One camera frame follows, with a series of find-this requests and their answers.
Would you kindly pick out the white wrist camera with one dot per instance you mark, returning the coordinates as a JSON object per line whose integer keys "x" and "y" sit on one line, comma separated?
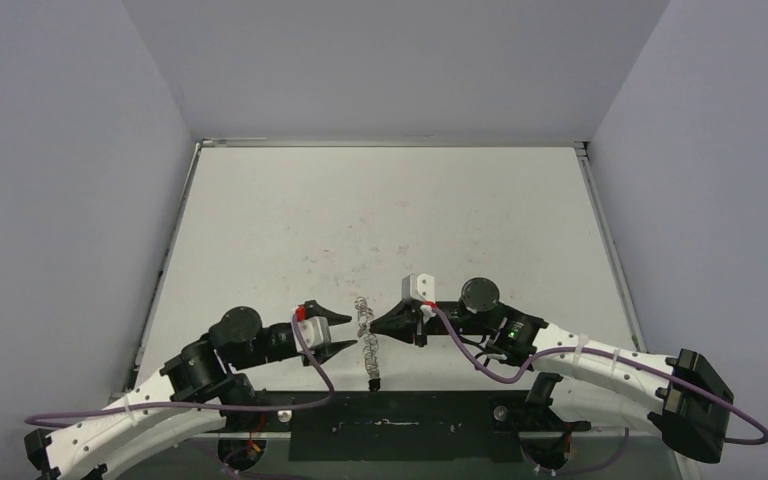
{"x": 419, "y": 292}
{"x": 314, "y": 330}

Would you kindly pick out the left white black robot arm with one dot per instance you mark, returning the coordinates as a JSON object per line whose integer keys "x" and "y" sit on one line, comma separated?
{"x": 101, "y": 444}

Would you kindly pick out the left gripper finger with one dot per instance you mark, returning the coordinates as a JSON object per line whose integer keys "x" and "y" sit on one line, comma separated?
{"x": 313, "y": 309}
{"x": 324, "y": 352}

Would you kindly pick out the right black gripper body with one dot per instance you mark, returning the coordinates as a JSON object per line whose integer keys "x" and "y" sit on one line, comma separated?
{"x": 417, "y": 322}

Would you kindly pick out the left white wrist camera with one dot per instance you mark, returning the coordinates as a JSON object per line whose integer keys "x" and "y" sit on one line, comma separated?
{"x": 314, "y": 330}

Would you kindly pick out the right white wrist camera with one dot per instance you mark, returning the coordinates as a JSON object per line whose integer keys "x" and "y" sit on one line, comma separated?
{"x": 419, "y": 292}

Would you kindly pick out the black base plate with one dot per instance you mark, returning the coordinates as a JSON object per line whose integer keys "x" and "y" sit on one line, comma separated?
{"x": 405, "y": 426}

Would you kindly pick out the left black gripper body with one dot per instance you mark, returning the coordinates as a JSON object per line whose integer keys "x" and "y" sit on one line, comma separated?
{"x": 274, "y": 341}

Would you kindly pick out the aluminium frame rail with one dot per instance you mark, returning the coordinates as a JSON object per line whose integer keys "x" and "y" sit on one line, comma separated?
{"x": 573, "y": 403}

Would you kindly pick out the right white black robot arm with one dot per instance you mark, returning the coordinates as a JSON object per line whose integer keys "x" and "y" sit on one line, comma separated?
{"x": 680, "y": 398}

